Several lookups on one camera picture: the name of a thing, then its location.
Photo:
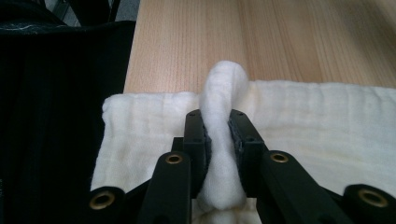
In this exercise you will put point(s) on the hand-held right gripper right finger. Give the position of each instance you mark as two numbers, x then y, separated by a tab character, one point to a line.
247	149

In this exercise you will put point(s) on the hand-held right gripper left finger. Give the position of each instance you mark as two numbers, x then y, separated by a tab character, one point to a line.
196	146

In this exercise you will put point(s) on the white cloth with brown print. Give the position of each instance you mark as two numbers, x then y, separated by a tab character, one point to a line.
311	130

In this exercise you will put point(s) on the dark cloth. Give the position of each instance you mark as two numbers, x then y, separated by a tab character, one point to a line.
46	109

